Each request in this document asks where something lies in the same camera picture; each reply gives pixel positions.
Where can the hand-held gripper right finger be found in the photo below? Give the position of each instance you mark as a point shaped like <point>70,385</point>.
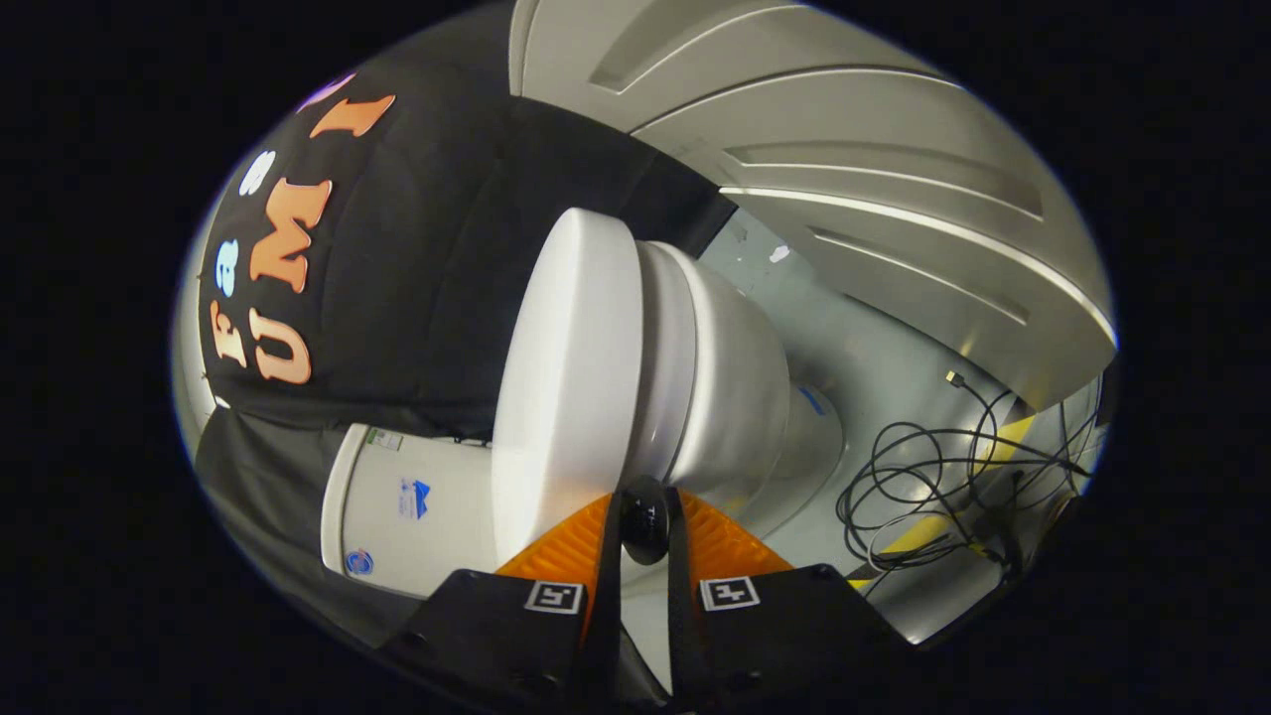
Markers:
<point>677,596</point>

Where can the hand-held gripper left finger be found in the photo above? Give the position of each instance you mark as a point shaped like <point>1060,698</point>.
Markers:
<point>611,596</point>

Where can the white toilet lid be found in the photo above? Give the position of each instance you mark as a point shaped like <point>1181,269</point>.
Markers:
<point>566,377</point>

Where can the white toilet body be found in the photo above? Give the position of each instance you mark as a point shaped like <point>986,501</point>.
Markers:
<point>735,397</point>

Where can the white toilet tank cover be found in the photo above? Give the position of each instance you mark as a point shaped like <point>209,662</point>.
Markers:
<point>338,497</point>

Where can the black backdrop cloth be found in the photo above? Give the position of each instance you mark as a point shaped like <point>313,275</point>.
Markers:
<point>417,248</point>

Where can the white drawer cabinet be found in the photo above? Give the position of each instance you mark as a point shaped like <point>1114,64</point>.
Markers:
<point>894,149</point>

